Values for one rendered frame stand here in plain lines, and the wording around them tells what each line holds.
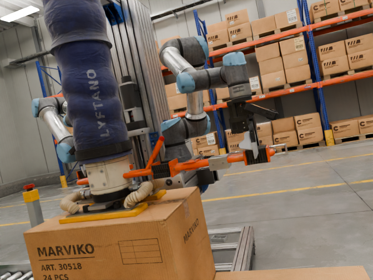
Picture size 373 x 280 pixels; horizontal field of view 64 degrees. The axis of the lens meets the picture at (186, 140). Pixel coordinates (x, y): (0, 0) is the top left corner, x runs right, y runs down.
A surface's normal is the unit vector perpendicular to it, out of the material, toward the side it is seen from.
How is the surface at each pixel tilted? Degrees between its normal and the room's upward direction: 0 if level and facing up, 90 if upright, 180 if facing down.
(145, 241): 90
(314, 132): 88
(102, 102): 70
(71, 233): 90
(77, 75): 77
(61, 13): 91
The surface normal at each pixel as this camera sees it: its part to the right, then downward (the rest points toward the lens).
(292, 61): -0.30, 0.14
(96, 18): 0.83, 0.00
